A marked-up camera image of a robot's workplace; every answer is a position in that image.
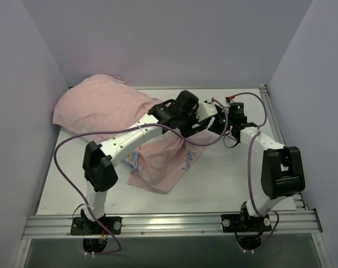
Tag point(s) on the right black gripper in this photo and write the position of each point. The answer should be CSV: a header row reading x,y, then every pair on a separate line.
x,y
217,126

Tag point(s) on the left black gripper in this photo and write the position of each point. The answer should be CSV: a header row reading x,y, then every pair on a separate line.
x,y
189,129

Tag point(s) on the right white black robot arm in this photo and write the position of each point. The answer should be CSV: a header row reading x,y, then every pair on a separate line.
x,y
246,133

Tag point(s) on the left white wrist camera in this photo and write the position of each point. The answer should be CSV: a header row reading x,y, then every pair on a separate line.
x,y
205,111

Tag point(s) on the pink blue pillowcase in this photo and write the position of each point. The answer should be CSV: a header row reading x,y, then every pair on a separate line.
x,y
105,103

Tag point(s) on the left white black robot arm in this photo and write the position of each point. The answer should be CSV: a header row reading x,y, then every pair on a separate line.
x,y
185,113

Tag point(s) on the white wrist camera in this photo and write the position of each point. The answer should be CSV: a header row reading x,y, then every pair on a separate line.
x,y
228,101
205,111

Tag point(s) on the aluminium right side rail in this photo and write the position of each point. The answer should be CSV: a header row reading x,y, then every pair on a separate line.
x,y
294,195

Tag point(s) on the aluminium rail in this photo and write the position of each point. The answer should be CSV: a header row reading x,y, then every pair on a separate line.
x,y
175,240
294,195

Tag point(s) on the aluminium front rail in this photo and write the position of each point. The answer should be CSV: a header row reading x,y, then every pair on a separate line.
x,y
175,240

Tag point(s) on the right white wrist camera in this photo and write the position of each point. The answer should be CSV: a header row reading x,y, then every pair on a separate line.
x,y
228,101

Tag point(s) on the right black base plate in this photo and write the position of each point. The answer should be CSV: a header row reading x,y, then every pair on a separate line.
x,y
231,223

